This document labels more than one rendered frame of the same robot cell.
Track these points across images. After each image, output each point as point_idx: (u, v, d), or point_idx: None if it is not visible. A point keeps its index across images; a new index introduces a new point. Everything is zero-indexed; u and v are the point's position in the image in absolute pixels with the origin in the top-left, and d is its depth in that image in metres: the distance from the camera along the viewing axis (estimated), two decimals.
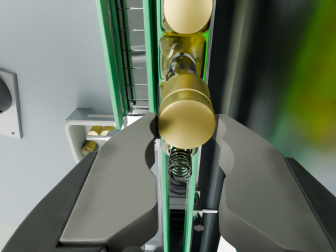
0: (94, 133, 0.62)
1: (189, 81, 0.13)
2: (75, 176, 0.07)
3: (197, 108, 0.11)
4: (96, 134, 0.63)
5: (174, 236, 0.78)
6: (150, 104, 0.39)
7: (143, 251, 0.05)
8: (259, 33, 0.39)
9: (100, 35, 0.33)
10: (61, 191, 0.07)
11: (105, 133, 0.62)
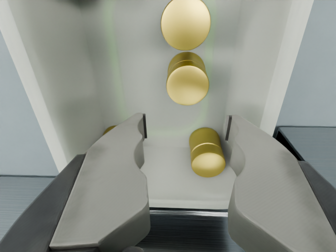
0: (199, 36, 0.14)
1: None
2: (63, 180, 0.07)
3: None
4: (194, 44, 0.14)
5: None
6: None
7: (143, 251, 0.05)
8: None
9: None
10: (49, 196, 0.07)
11: (194, 85, 0.16)
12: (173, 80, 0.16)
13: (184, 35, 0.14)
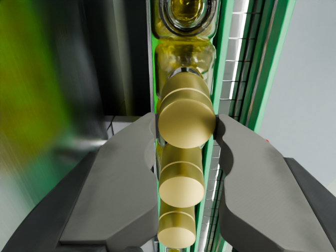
0: None
1: None
2: (75, 176, 0.07)
3: (173, 203, 0.15)
4: None
5: None
6: (230, 8, 0.25)
7: (143, 251, 0.05)
8: (103, 76, 0.40)
9: (267, 101, 0.31)
10: (61, 191, 0.07)
11: (195, 123, 0.11)
12: (166, 118, 0.11)
13: None
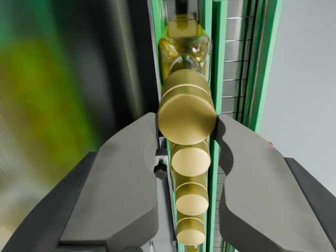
0: (202, 133, 0.12)
1: None
2: (75, 176, 0.07)
3: (186, 213, 0.21)
4: (196, 140, 0.12)
5: None
6: (222, 46, 0.31)
7: (143, 251, 0.05)
8: (119, 101, 0.46)
9: (262, 116, 0.36)
10: (61, 191, 0.07)
11: (196, 161, 0.17)
12: (177, 159, 0.17)
13: (185, 131, 0.12)
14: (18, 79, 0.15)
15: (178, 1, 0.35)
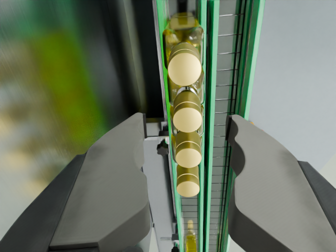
0: (193, 77, 0.20)
1: None
2: (63, 180, 0.07)
3: (184, 165, 0.27)
4: (190, 82, 0.21)
5: None
6: (215, 38, 0.36)
7: (143, 251, 0.05)
8: (126, 89, 0.52)
9: (250, 100, 0.42)
10: (49, 196, 0.07)
11: (192, 119, 0.23)
12: (177, 117, 0.23)
13: (183, 76, 0.20)
14: (64, 55, 0.21)
15: (179, 0, 0.41)
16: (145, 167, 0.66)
